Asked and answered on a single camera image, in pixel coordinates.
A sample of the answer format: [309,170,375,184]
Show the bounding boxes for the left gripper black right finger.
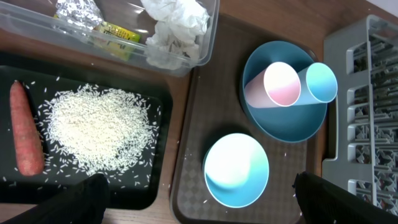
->
[292,172,397,224]

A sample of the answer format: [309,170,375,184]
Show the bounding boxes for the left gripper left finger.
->
[3,174,109,224]

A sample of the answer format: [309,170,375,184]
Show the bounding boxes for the orange carrot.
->
[9,82,44,176]

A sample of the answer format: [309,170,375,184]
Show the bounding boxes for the dark blue plate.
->
[239,40,328,142]

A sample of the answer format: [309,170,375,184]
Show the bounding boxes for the light blue bowl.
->
[202,133,270,208]

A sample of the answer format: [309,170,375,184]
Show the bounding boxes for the light blue cup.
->
[294,62,338,106]

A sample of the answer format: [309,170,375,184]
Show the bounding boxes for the pink cup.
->
[244,62,302,108]

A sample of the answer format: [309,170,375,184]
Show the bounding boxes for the white paper napkin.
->
[141,0,210,70]

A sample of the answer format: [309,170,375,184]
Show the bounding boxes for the foil snack wrapper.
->
[53,0,141,61]

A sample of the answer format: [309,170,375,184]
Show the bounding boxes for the grey dishwasher rack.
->
[322,15,397,215]

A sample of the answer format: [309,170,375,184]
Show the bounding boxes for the pile of white rice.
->
[47,83,153,181]

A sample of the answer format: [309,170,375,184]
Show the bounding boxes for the black plastic tray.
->
[1,52,173,210]

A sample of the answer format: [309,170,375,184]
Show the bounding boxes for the brown serving tray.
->
[170,16,317,223]

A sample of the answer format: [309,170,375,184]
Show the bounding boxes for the clear plastic bin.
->
[1,0,220,77]

